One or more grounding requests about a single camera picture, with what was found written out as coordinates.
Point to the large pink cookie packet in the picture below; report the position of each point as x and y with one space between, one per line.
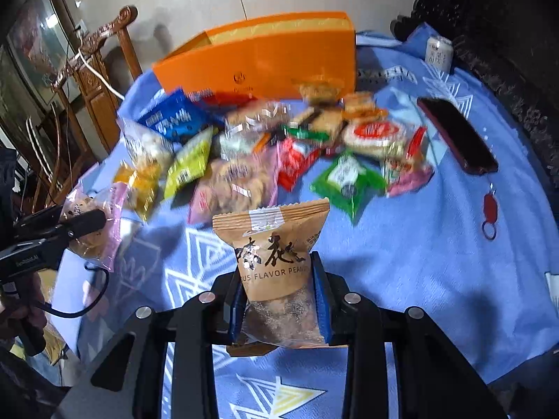
236 183

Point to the carved wooden chair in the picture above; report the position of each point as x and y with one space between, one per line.
100 74

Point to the lime green snack packet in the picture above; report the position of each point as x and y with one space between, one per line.
187 166

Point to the wall power outlet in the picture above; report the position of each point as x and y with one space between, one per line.
81 26

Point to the beige packet with dark stripe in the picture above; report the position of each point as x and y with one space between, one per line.
321 122

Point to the yellow snack packet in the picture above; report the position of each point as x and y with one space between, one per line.
142 187

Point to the small pink cookie packet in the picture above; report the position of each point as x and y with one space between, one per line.
98 248

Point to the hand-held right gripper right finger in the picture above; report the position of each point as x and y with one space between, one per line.
322 310

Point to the clear biscuit packet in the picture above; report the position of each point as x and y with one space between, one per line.
257 115

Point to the round red white cracker packet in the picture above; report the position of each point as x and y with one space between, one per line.
373 135

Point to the blue patterned cloth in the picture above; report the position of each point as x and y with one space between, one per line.
415 262

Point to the clear brown cookie packet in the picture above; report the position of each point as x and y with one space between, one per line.
321 89

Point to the dark carved wooden furniture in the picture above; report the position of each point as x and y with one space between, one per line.
502 52

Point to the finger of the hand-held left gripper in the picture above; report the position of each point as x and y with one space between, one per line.
39 218
83 225

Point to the brown peanut snack packet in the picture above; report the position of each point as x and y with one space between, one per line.
275 262

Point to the orange cracker packet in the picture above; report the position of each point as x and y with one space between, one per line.
362 104

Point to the white drink can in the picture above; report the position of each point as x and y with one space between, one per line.
439 54

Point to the person's left hand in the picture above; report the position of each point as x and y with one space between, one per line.
11 314

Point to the glass display cabinet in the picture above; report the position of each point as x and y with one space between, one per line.
30 52

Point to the pink red snack packet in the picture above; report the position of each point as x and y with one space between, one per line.
408 166

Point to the orange cardboard box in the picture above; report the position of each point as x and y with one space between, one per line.
262 61

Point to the clear packet of white balls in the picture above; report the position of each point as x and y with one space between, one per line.
146 144

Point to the phone in red case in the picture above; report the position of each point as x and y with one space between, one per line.
458 135

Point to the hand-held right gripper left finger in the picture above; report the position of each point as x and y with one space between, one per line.
238 314

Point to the blue snack packet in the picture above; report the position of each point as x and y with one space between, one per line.
174 118

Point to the red key fob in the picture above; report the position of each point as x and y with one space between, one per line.
490 209

